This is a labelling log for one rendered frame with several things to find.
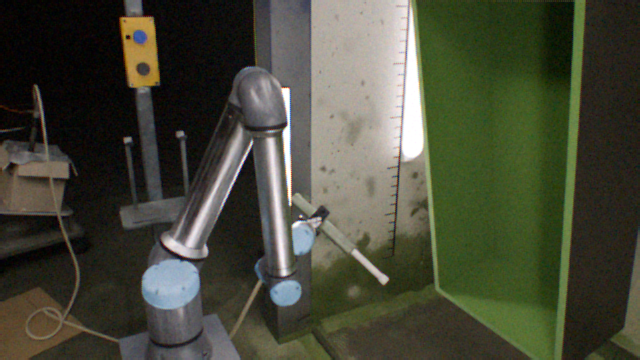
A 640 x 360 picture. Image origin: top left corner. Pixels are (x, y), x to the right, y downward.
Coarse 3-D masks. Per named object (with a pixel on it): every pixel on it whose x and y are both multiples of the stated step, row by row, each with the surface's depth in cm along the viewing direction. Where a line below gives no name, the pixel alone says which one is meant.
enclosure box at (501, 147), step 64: (448, 0) 161; (512, 0) 121; (576, 0) 106; (448, 64) 169; (512, 64) 171; (576, 64) 111; (448, 128) 179; (512, 128) 181; (576, 128) 118; (448, 192) 189; (512, 192) 193; (576, 192) 126; (448, 256) 201; (512, 256) 206; (576, 256) 136; (512, 320) 181; (576, 320) 148
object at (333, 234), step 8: (296, 200) 185; (304, 200) 185; (296, 208) 185; (304, 208) 184; (312, 208) 185; (320, 224) 184; (328, 224) 184; (328, 232) 184; (336, 232) 184; (336, 240) 184; (344, 240) 184; (344, 248) 184; (352, 248) 184; (360, 256) 185; (368, 264) 184; (376, 272) 184; (384, 280) 184
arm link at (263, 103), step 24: (264, 72) 127; (240, 96) 126; (264, 96) 121; (264, 120) 121; (288, 120) 127; (264, 144) 125; (264, 168) 127; (264, 192) 130; (288, 192) 133; (264, 216) 133; (288, 216) 134; (264, 240) 137; (288, 240) 136; (288, 264) 138; (288, 288) 139
